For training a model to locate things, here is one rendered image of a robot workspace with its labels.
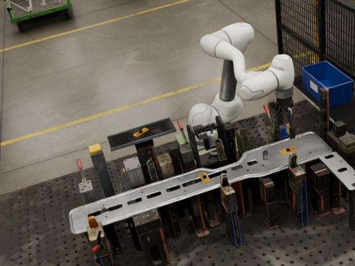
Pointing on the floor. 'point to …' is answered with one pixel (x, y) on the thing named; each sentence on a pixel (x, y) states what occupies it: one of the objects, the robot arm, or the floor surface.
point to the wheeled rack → (34, 9)
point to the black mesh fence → (316, 34)
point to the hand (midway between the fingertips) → (286, 129)
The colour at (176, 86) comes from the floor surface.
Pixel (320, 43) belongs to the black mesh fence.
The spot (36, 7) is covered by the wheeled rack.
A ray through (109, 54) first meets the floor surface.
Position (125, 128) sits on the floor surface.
